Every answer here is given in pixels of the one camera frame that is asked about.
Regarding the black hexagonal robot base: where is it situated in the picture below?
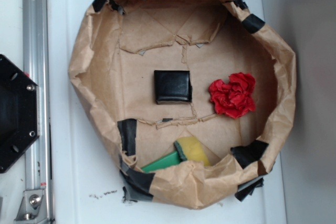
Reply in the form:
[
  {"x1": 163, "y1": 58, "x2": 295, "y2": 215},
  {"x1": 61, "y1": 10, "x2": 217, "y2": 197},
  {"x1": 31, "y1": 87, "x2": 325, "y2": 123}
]
[{"x1": 1, "y1": 55, "x2": 39, "y2": 174}]

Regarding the brown paper bag tray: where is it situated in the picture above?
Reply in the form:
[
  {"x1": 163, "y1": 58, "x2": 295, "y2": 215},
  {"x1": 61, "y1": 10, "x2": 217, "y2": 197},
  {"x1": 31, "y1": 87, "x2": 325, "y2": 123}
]
[{"x1": 68, "y1": 0, "x2": 296, "y2": 209}]

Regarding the yellow green sponge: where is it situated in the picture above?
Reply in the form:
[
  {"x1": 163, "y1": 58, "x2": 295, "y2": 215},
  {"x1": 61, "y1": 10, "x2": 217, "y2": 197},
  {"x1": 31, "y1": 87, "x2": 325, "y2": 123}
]
[{"x1": 174, "y1": 136, "x2": 211, "y2": 166}]

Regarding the green plastic block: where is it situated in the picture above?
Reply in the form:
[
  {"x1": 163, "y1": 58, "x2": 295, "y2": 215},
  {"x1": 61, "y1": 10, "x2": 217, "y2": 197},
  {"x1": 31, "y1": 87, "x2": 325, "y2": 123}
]
[{"x1": 141, "y1": 151, "x2": 181, "y2": 173}]

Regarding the crumpled red paper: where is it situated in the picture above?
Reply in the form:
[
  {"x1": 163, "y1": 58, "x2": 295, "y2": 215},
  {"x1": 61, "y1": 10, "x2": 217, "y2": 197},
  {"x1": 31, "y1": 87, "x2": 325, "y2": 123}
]
[{"x1": 208, "y1": 72, "x2": 256, "y2": 119}]

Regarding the white tray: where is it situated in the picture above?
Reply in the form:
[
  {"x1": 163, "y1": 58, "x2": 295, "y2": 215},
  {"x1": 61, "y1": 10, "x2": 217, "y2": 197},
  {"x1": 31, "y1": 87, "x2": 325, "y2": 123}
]
[{"x1": 47, "y1": 0, "x2": 287, "y2": 223}]

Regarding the aluminium rail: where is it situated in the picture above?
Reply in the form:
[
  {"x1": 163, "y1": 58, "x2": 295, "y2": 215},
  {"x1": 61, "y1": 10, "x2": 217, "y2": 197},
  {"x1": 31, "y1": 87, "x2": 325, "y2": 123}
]
[{"x1": 14, "y1": 0, "x2": 55, "y2": 223}]

